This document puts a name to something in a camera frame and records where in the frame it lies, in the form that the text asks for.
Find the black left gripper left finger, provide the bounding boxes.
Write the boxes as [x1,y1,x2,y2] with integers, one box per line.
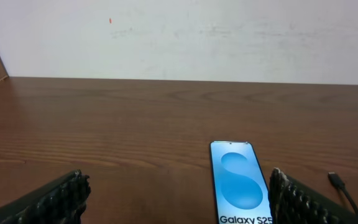
[0,169,91,224]

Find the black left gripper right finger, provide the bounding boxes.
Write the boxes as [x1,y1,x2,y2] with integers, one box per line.
[268,167,358,224]

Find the black USB charger cable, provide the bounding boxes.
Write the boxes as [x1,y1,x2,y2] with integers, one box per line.
[327,171,358,218]

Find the blue Galaxy smartphone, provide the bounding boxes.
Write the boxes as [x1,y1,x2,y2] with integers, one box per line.
[209,141,273,224]

